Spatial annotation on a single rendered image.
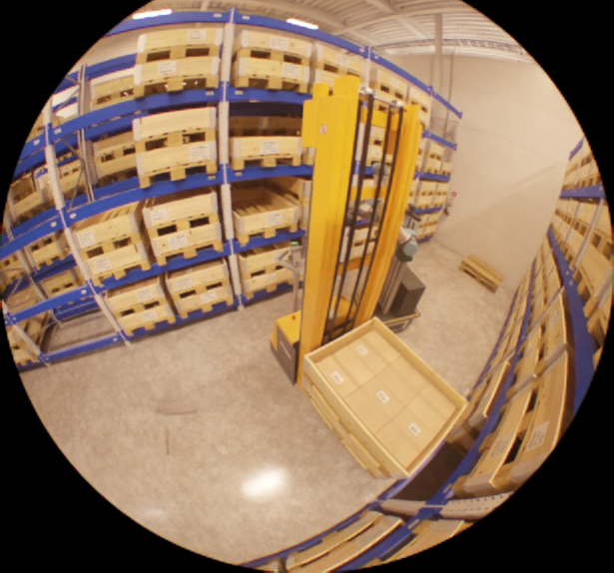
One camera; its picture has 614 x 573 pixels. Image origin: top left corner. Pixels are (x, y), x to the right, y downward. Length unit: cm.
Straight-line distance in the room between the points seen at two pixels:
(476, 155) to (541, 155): 192
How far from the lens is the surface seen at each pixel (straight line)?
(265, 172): 256
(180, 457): 271
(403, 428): 178
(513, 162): 656
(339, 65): 307
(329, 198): 101
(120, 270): 272
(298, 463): 246
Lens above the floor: 246
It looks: 35 degrees down
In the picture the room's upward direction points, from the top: 5 degrees clockwise
